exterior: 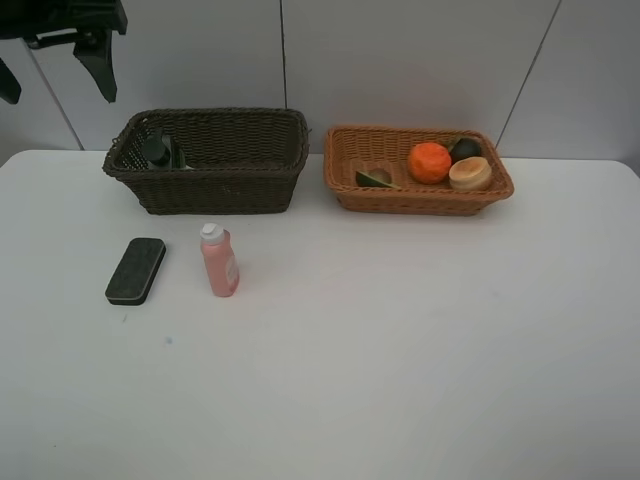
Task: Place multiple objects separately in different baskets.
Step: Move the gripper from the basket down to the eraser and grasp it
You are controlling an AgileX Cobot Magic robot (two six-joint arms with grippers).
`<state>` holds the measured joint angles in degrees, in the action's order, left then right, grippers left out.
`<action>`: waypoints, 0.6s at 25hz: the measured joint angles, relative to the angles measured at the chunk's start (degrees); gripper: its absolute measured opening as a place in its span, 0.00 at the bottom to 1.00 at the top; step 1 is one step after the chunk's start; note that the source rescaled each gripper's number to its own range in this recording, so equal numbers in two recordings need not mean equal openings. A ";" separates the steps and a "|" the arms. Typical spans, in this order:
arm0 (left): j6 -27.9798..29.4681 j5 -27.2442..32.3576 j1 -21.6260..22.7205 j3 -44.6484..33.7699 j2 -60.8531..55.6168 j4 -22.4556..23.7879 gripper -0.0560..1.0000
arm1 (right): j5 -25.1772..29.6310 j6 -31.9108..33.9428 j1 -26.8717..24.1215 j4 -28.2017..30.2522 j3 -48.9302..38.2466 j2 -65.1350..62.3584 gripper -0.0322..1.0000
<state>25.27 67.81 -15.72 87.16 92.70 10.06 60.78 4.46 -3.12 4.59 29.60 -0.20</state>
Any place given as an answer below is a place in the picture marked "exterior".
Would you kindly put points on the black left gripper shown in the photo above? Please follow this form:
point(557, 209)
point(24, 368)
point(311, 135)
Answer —
point(42, 24)

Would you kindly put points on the halved avocado with pit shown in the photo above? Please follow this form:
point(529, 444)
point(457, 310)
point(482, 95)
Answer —
point(375, 178)

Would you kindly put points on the light orange wicker basket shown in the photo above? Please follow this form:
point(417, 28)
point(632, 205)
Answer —
point(350, 149)

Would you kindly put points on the black whiteboard eraser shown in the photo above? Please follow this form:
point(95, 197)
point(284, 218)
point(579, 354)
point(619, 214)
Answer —
point(135, 273)

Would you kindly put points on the orange mandarin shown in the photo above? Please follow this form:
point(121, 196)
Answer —
point(429, 163)

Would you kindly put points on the pink bottle white cap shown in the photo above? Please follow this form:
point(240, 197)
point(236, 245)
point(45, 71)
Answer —
point(219, 259)

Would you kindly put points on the dark brown wicker basket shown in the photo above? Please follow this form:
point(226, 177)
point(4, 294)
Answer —
point(239, 161)

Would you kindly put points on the dark purple mangosteen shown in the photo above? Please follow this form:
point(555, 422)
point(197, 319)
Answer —
point(463, 148)

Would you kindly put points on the dark green pump bottle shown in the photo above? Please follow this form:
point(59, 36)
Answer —
point(162, 152)

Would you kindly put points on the round bread bun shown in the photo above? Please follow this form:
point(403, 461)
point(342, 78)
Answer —
point(470, 174)

